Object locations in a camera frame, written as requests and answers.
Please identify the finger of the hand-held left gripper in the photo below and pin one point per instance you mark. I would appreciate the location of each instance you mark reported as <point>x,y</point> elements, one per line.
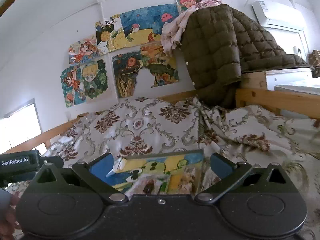
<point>53,160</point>

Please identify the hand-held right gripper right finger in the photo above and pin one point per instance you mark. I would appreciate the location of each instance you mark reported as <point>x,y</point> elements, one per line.
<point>220,166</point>

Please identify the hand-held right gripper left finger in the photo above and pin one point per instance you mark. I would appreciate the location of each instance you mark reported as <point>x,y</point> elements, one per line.
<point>100,167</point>

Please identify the clear packet of nuts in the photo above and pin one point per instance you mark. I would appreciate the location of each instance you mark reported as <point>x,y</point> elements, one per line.
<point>186,180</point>

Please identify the white pink snack packet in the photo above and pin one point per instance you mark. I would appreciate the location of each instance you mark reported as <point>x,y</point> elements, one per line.
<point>140,186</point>

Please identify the grey tray with cartoon print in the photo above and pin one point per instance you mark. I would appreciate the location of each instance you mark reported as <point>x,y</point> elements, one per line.
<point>150,166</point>

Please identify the person's left hand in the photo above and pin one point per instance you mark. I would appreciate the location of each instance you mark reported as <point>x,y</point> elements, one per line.
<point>10,217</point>

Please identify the window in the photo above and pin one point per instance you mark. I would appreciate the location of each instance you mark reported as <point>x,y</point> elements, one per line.
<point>22,125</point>

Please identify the floral printed blanket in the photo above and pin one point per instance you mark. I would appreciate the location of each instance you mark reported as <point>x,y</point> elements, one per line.
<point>150,125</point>

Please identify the white cabinet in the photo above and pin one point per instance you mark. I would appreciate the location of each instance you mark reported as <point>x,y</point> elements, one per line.
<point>290,80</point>

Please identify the olive quilted jacket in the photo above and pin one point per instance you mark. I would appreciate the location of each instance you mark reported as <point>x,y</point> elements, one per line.
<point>215,55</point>

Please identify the pink floral cloth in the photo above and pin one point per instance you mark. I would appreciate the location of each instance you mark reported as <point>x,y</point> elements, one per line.
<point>175,30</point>

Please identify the white air conditioner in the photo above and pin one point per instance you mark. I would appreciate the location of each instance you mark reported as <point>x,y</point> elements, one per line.
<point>275,12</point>

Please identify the wooden bed frame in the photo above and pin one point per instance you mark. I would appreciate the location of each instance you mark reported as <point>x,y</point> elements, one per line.
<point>262,97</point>

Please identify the cartoon children wall poster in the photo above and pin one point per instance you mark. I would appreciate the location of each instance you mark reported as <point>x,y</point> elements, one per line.
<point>87,80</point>

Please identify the orange brown wall poster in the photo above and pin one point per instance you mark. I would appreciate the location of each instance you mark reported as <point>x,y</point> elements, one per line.
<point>130,75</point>

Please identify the red haired girl wall poster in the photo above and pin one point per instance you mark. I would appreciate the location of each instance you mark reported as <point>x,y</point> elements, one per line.
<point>82,50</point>

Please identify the black yellow wall poster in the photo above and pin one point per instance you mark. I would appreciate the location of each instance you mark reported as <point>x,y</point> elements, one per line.
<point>107,36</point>

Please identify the wall socket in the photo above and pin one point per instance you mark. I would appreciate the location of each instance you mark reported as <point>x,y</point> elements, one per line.
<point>296,50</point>

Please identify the blue sea wall poster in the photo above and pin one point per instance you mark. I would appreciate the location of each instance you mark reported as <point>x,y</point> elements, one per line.
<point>147,22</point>

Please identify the white wall conduit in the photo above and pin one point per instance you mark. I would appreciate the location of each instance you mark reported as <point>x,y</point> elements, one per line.
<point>101,10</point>

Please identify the red haired figure wall poster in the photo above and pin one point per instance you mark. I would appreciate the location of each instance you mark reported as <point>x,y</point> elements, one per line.
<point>187,2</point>

